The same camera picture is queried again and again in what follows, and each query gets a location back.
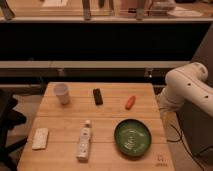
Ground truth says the white rectangular sponge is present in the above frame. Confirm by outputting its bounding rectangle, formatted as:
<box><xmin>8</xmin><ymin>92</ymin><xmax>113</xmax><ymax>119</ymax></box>
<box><xmin>32</xmin><ymin>128</ymin><xmax>49</xmax><ymax>150</ymax></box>

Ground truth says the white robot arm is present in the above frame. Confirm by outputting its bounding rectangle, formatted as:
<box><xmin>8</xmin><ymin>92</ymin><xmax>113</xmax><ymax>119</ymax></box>
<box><xmin>157</xmin><ymin>62</ymin><xmax>213</xmax><ymax>117</ymax></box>

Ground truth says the green ceramic bowl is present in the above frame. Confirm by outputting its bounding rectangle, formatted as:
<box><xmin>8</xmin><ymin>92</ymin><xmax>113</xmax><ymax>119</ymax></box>
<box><xmin>114</xmin><ymin>119</ymin><xmax>152</xmax><ymax>157</ymax></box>

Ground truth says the black rectangular block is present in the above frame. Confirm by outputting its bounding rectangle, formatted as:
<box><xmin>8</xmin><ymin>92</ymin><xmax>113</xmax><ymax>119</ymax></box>
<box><xmin>93</xmin><ymin>89</ymin><xmax>103</xmax><ymax>105</ymax></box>

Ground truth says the orange carrot toy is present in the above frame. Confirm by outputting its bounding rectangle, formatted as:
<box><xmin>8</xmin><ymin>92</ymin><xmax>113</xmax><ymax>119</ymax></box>
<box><xmin>125</xmin><ymin>96</ymin><xmax>136</xmax><ymax>110</ymax></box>

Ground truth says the white paper cup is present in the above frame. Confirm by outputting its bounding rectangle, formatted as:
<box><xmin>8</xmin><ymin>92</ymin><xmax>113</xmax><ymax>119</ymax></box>
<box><xmin>53</xmin><ymin>83</ymin><xmax>70</xmax><ymax>105</ymax></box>

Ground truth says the white squeeze bottle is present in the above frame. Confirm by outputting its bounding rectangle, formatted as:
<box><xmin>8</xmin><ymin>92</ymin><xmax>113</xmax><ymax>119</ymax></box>
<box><xmin>76</xmin><ymin>120</ymin><xmax>92</xmax><ymax>162</ymax></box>

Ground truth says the dark cabinet right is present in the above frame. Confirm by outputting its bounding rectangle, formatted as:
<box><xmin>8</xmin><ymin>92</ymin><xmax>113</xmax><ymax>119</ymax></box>
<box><xmin>177</xmin><ymin>24</ymin><xmax>213</xmax><ymax>159</ymax></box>

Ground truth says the black office chair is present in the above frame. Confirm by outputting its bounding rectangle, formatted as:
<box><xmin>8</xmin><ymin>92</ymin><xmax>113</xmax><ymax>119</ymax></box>
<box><xmin>0</xmin><ymin>89</ymin><xmax>27</xmax><ymax>171</ymax></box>

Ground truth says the black floor cable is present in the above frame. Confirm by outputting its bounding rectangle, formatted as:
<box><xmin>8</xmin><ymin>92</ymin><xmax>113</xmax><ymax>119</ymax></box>
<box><xmin>165</xmin><ymin>121</ymin><xmax>205</xmax><ymax>171</ymax></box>

